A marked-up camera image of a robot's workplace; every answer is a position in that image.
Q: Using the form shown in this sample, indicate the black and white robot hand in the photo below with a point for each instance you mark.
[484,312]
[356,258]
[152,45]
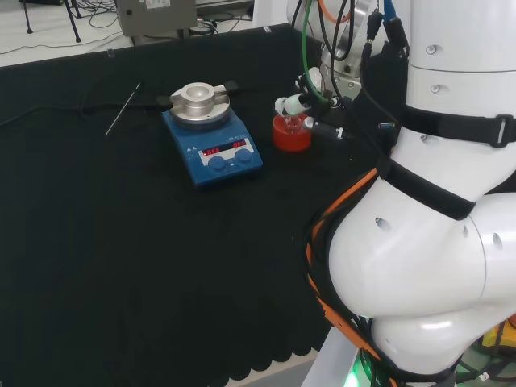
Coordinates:
[298,104]

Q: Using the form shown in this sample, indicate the black bench cloth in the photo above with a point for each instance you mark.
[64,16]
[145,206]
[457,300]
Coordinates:
[161,262]

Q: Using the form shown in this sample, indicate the heater with blue base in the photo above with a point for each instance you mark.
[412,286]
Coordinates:
[209,169]

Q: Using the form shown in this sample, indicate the clear glass round-bottom flask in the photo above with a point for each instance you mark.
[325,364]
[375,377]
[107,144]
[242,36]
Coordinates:
[293,127]

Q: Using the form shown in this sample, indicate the thin metal probe rod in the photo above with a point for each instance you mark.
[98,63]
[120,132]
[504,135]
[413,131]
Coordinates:
[121,114]

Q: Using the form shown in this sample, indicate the black tripod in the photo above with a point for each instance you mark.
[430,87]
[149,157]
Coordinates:
[75,27]

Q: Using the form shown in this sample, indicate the grey metal box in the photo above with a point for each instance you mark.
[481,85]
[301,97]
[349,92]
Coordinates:
[161,20]

